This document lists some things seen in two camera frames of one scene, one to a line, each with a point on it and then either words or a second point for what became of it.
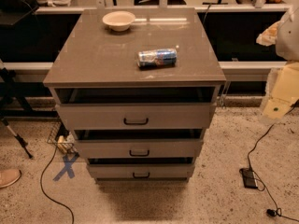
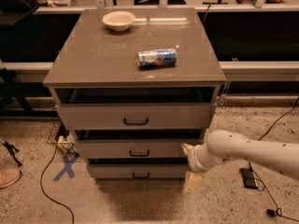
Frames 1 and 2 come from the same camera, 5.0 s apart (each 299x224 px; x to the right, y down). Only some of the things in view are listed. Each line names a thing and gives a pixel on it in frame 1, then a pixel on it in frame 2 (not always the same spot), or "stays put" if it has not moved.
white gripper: x=289 y=37 -> x=195 y=160
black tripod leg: x=19 y=138 -> x=11 y=148
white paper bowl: x=119 y=21 stays put
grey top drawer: x=99 y=107 stays put
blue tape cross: x=68 y=166 stays put
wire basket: x=64 y=138 stays put
